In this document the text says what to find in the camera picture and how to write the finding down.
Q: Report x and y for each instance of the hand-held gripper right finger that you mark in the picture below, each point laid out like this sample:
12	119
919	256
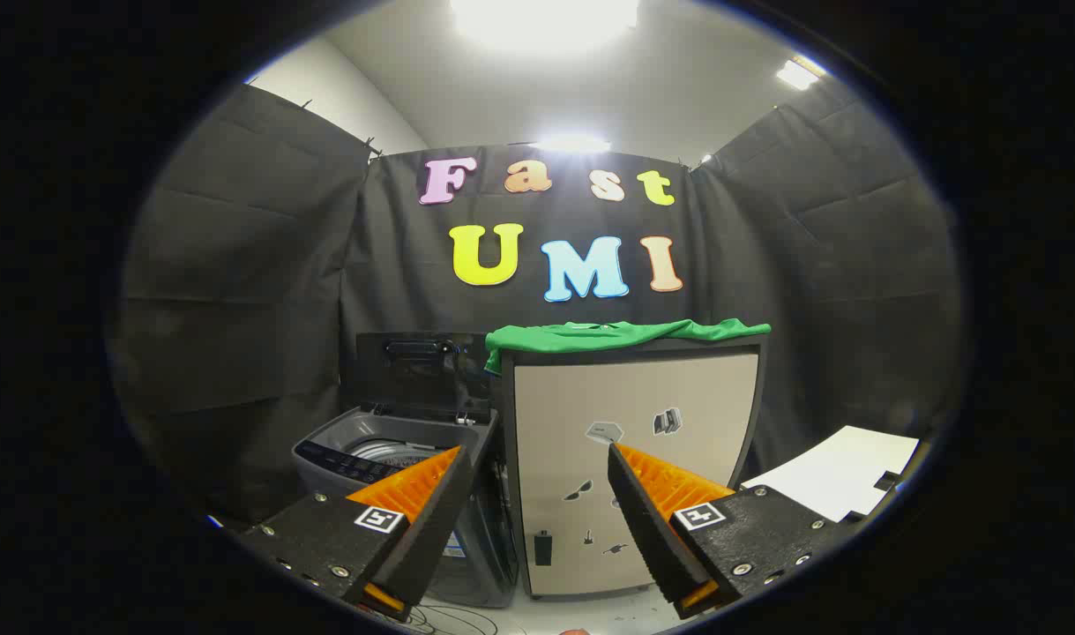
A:
647	520

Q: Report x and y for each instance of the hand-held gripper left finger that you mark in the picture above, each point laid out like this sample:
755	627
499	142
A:
431	520

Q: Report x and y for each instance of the grey washing machine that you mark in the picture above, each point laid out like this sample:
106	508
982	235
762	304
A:
387	434

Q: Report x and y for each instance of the green polo shirt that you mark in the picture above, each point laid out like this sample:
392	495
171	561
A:
616	335

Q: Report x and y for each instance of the white cardboard sheet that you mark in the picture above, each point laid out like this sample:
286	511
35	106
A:
841	472

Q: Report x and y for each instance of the black backdrop cloth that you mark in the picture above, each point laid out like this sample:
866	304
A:
264	291

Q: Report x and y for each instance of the small ceiling light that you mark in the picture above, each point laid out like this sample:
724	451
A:
571	144

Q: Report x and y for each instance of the rectangular ceiling light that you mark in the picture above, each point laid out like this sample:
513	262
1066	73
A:
799	74

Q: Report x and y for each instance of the large ceiling light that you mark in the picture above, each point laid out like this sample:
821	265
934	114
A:
544	22

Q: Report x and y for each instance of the beige cabinet with dark frame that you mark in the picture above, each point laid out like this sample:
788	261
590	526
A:
705	388

